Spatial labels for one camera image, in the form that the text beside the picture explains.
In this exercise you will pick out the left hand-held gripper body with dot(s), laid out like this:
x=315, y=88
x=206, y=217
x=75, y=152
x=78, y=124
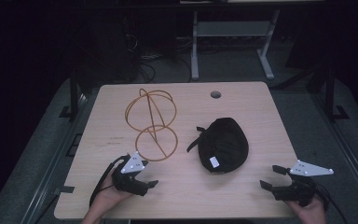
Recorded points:
x=130, y=180

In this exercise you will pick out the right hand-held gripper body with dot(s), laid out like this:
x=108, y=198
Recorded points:
x=295, y=191

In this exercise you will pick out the black cap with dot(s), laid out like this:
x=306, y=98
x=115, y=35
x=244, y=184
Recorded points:
x=227, y=146

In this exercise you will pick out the person's right hand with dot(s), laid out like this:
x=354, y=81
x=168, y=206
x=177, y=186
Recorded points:
x=310, y=214

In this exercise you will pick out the person's left hand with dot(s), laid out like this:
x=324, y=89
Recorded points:
x=105, y=200

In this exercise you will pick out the black table edge clip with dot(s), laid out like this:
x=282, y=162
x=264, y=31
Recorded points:
x=64, y=189

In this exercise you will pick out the black metal stand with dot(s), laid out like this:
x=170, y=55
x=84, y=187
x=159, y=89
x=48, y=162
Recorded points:
x=330, y=93
x=73, y=93

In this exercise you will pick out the grey metal floor rail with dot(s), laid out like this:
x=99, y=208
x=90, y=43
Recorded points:
x=56, y=155
x=345, y=149

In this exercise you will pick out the white metal desk frame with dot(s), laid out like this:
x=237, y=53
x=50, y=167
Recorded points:
x=230, y=28

